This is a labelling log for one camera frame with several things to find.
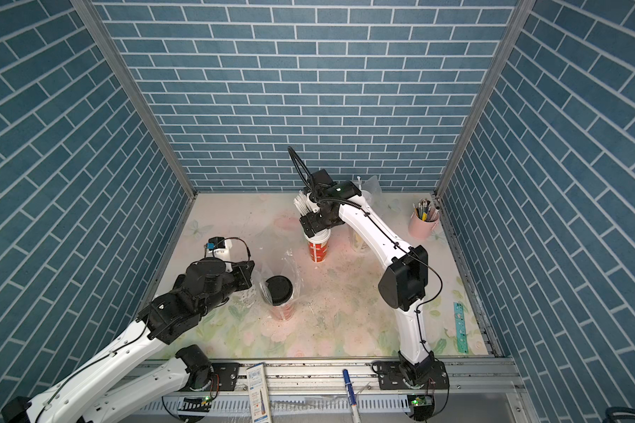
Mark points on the red cup white lid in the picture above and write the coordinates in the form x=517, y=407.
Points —
x=318, y=245

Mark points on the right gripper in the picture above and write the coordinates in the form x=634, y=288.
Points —
x=310, y=219

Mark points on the blue white marker pen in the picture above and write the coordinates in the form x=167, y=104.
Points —
x=351, y=397

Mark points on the pink pencil bucket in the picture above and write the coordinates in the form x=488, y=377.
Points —
x=421, y=229

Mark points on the red cup black lid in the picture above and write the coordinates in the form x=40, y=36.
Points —
x=280, y=292

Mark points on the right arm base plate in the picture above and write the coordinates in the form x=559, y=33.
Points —
x=399, y=376

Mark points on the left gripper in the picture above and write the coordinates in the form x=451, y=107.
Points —
x=244, y=278

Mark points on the white blue label card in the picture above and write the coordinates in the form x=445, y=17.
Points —
x=260, y=407

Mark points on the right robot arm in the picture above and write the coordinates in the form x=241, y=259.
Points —
x=324, y=204

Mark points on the clear plastic carrier bag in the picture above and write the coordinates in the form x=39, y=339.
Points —
x=372, y=192

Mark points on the beige cup white lid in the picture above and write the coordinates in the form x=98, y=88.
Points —
x=357, y=243

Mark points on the pencils in bucket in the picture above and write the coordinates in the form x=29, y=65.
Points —
x=427, y=210

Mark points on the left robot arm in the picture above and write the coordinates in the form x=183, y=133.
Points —
x=95, y=393

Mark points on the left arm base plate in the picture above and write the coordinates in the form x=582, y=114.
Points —
x=222, y=376

